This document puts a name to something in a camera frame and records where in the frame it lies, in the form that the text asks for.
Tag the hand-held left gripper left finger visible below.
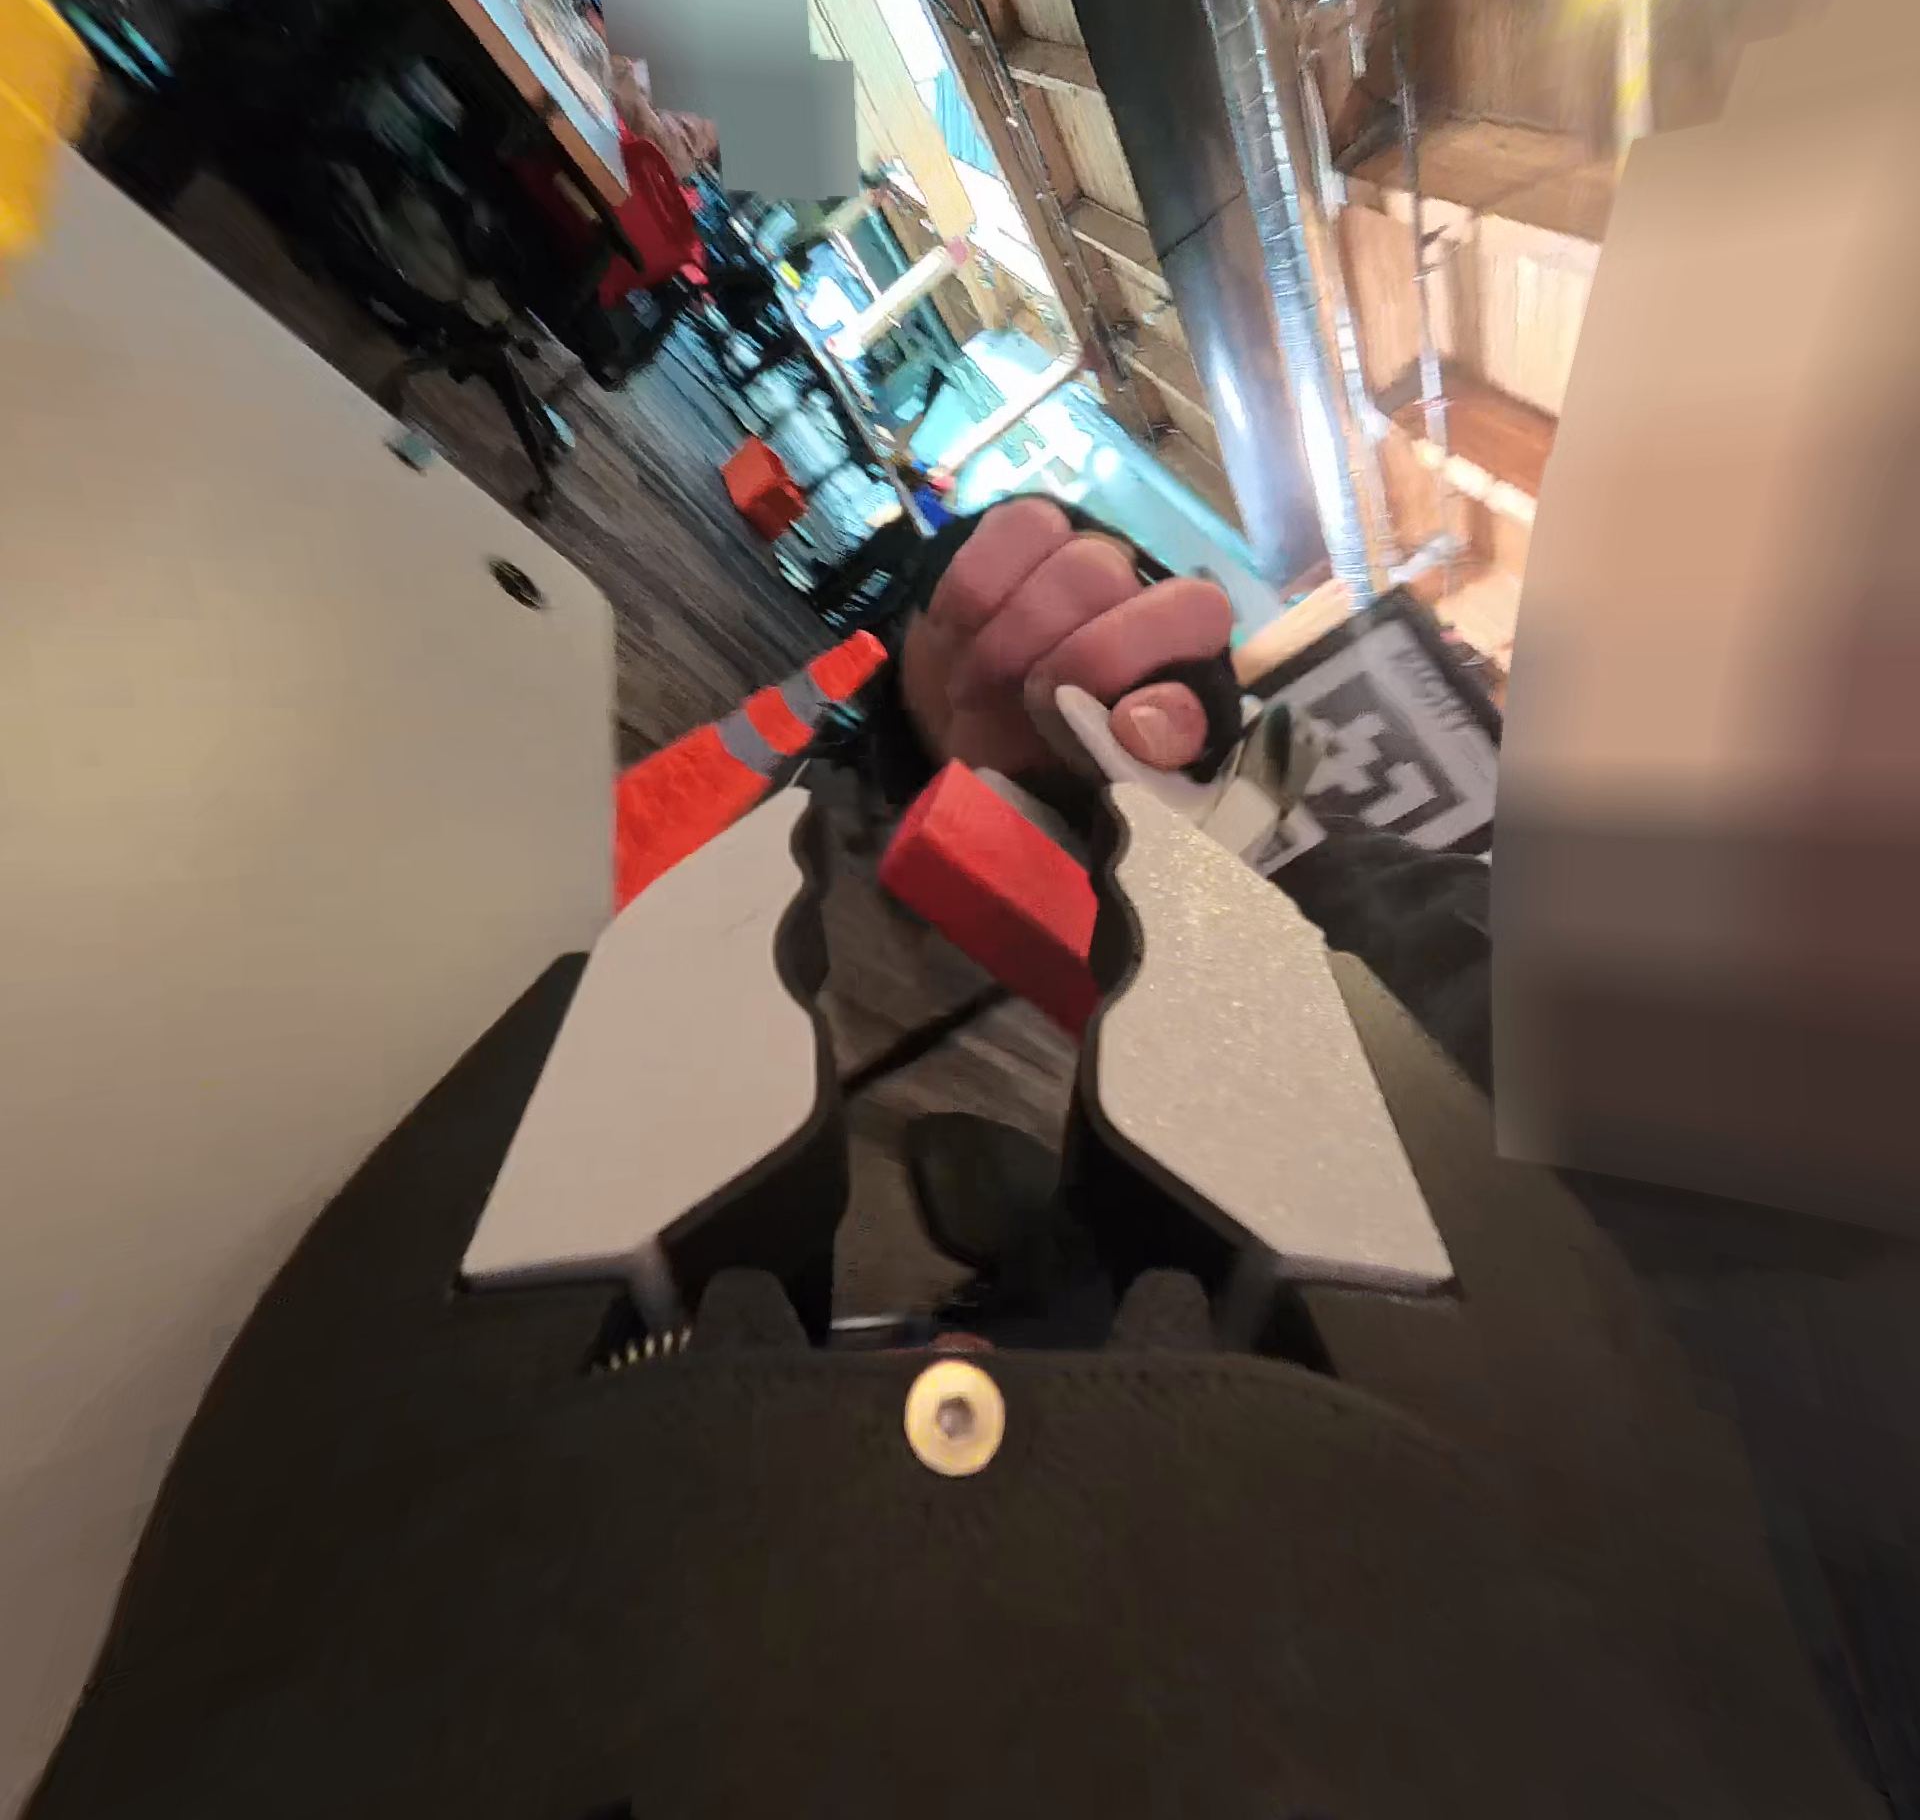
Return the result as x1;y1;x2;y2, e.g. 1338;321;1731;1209
458;791;848;1311

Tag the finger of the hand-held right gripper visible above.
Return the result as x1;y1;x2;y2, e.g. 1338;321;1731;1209
1051;686;1294;864

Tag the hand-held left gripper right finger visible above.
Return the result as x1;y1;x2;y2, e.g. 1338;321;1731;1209
1065;778;1461;1311

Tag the red toy block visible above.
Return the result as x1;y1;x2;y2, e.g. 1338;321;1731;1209
878;761;1110;1036

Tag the person's right hand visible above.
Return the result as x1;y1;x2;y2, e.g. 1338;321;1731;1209
901;493;1236;778

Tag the framed black and white sign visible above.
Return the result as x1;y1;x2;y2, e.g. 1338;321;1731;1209
1241;588;1505;864

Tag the orange traffic cone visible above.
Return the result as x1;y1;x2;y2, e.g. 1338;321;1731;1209
614;628;894;911

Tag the red storage box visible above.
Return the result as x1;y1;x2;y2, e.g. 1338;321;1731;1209
716;435;814;540

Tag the person's dark clothing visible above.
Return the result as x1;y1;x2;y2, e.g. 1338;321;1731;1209
1292;826;1920;1820

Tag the red office chair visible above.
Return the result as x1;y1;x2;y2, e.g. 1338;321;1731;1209
611;133;715;312

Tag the yellow plastic bin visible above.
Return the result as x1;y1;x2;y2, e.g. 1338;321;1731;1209
0;0;99;269

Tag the silver ventilation duct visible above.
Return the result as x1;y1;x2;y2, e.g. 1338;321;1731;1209
1035;0;1341;579

